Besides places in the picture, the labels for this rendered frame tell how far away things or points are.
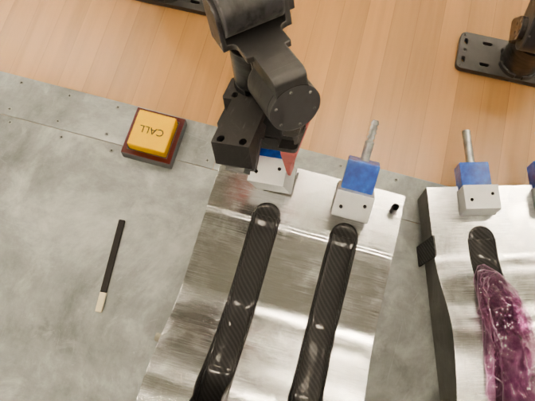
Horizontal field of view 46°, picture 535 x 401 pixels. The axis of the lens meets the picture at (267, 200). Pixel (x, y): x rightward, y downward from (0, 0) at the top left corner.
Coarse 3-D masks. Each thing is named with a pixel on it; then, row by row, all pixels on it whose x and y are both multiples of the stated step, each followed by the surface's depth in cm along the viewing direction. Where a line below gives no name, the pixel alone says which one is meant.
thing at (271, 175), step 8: (264, 152) 85; (272, 152) 84; (264, 160) 83; (272, 160) 83; (280, 160) 82; (264, 168) 83; (272, 168) 83; (280, 168) 83; (248, 176) 83; (256, 176) 83; (264, 176) 83; (272, 176) 82; (280, 176) 82; (288, 176) 84; (256, 184) 84; (264, 184) 83; (272, 184) 82; (280, 184) 82; (288, 184) 84; (280, 192) 87; (288, 192) 85
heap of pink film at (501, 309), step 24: (480, 288) 84; (504, 288) 83; (480, 312) 82; (504, 312) 81; (528, 312) 82; (504, 336) 78; (528, 336) 80; (504, 360) 78; (528, 360) 79; (504, 384) 77; (528, 384) 79
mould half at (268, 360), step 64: (256, 192) 88; (320, 192) 88; (384, 192) 88; (192, 256) 85; (320, 256) 85; (384, 256) 85; (192, 320) 81; (256, 320) 82; (192, 384) 75; (256, 384) 76
